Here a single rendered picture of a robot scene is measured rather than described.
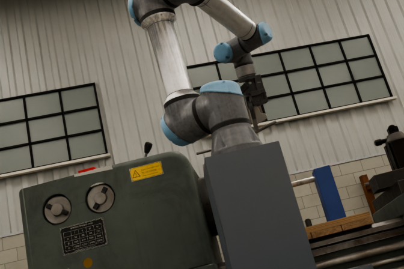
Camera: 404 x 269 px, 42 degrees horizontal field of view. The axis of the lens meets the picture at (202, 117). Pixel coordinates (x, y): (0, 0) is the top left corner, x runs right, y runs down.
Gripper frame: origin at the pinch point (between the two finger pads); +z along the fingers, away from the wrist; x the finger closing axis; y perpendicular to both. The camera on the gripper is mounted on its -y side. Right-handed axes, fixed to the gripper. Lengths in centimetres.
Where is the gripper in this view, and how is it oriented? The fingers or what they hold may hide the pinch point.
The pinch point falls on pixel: (255, 128)
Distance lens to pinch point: 203.7
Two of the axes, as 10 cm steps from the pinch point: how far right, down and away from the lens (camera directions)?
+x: 0.5, 0.5, 10.0
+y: 9.7, -2.6, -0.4
